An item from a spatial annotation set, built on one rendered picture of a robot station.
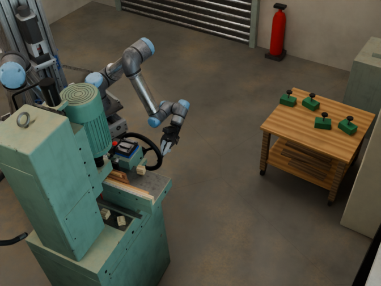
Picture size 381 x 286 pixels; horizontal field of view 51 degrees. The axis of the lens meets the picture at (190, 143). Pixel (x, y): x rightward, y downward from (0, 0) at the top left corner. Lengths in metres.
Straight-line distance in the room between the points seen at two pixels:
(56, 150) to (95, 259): 0.64
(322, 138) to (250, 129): 0.97
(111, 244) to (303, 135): 1.56
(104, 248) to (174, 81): 2.63
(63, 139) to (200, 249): 1.58
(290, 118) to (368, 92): 0.79
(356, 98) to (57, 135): 2.66
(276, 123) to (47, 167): 1.86
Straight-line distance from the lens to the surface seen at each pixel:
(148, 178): 2.11
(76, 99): 1.75
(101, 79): 2.63
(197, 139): 3.61
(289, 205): 3.16
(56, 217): 1.74
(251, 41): 4.84
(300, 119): 3.05
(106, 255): 2.00
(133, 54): 2.31
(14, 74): 2.14
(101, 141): 1.85
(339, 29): 4.47
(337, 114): 3.15
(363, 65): 3.46
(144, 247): 2.33
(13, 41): 2.49
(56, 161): 1.60
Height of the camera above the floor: 2.47
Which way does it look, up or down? 44 degrees down
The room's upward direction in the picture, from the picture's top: 4 degrees counter-clockwise
